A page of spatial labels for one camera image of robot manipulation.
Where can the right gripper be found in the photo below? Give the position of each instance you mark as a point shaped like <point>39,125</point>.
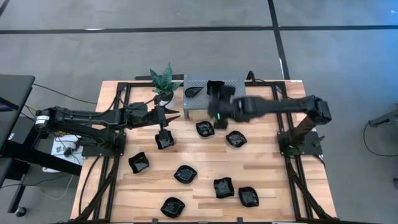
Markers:
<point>222,109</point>

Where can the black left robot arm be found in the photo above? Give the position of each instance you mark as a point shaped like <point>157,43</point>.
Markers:
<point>93,115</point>

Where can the white power strip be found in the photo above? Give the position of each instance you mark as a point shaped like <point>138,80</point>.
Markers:
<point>60,152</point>

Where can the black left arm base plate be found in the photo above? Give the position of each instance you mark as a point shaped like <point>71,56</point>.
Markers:
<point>90,151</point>

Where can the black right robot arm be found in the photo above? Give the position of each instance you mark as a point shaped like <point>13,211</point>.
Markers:
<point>280,107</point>

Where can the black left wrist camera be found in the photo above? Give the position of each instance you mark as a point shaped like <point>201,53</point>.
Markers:
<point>163,132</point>

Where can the black aluminium table frame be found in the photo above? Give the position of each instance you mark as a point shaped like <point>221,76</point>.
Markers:
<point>122,85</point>

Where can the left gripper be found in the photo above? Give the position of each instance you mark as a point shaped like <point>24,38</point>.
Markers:
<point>143,115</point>

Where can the grey stand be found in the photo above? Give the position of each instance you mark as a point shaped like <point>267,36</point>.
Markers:
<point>385,119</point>

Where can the black square mini plate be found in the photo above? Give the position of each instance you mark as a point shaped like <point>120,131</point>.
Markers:
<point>166,144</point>
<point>216,84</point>
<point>138,162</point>
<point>224,187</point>

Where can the black flat bar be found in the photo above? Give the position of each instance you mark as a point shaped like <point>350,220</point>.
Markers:
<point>141,77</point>

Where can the grey perforated metal shelf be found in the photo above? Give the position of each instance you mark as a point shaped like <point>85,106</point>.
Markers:
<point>196,104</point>

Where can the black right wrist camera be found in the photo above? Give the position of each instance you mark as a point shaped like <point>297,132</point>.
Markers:
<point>221,124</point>

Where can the black table edge clamp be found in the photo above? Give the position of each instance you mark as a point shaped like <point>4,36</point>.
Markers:
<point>239,221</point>
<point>154,221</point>

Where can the black desk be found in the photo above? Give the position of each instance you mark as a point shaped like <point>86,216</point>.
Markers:
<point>15,90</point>

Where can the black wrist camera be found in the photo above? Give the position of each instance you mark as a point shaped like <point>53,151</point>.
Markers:
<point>221,124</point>
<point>163,132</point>

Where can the black teardrop mini plate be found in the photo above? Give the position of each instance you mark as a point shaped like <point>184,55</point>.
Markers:
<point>192,92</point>

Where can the black leaf-shaped mini plate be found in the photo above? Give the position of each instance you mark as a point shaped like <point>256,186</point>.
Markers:
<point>236,139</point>
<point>172,207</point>
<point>205,129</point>
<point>248,197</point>
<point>185,174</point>

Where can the snake plant in white pot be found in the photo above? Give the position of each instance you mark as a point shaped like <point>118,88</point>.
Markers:
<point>172,102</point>

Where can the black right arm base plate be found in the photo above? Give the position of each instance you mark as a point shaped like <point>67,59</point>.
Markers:
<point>314,149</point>

